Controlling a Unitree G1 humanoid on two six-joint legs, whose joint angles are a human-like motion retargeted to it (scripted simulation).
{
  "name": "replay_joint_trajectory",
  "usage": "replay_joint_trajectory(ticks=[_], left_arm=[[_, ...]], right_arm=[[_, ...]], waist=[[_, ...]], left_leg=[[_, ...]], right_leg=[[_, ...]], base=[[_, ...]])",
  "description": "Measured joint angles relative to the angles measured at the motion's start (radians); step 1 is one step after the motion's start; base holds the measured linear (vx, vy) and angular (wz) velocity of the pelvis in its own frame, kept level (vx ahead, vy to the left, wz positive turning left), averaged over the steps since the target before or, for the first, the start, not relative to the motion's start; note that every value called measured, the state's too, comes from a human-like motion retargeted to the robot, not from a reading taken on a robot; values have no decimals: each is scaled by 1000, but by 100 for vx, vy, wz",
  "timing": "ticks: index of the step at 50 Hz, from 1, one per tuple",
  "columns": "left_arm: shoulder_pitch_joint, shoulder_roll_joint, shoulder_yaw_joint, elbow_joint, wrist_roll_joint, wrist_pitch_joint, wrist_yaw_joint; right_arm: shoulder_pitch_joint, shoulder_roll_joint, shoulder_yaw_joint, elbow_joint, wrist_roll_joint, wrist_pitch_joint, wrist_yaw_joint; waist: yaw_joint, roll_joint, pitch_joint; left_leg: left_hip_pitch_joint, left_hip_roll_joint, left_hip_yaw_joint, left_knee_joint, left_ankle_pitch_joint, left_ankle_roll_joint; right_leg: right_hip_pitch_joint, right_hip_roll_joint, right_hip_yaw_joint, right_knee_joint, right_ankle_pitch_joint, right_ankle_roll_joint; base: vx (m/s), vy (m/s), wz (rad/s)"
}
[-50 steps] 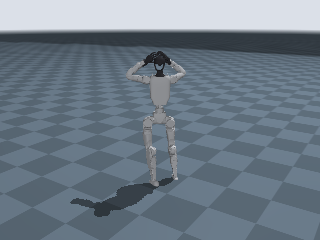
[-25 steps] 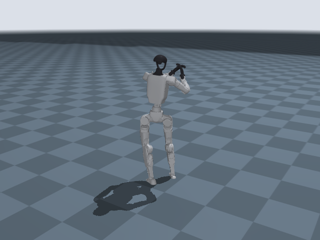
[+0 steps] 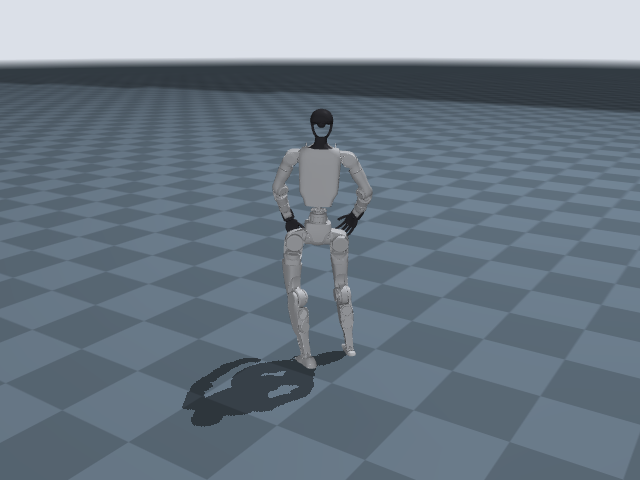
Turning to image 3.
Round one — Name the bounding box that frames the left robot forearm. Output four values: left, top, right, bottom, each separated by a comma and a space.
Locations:
273, 191, 292, 219

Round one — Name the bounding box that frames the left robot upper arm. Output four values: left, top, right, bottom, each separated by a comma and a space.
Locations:
272, 148, 301, 196

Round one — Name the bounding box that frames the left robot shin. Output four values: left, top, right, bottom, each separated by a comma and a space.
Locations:
288, 292, 311, 359

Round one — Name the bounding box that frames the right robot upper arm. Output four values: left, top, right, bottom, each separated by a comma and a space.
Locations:
340, 151, 373, 200

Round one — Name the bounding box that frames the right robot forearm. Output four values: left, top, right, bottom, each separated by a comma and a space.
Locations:
352, 194, 372, 218

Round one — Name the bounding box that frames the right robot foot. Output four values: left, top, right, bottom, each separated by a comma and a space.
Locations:
341, 344, 356, 356

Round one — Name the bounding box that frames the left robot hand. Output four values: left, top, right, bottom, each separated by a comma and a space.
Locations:
281, 208, 305, 233

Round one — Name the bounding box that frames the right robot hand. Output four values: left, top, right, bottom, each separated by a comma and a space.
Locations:
336, 208, 364, 236

